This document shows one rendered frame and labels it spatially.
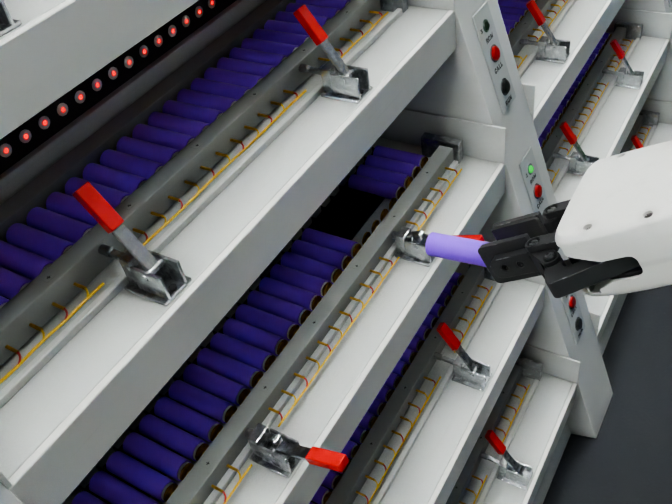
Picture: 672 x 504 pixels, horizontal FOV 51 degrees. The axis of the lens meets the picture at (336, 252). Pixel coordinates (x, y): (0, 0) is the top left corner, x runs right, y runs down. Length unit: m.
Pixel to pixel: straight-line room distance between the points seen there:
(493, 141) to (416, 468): 0.38
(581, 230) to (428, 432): 0.45
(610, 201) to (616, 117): 0.85
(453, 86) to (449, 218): 0.15
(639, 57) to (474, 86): 0.68
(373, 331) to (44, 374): 0.32
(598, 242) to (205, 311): 0.27
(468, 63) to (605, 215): 0.42
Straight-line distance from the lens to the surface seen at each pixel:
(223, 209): 0.56
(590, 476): 1.17
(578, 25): 1.17
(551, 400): 1.09
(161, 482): 0.62
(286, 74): 0.67
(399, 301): 0.71
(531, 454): 1.04
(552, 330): 1.04
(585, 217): 0.44
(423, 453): 0.82
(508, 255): 0.49
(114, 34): 0.49
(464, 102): 0.85
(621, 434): 1.21
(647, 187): 0.45
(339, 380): 0.66
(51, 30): 0.46
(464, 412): 0.85
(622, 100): 1.34
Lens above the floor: 0.94
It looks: 30 degrees down
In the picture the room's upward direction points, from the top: 27 degrees counter-clockwise
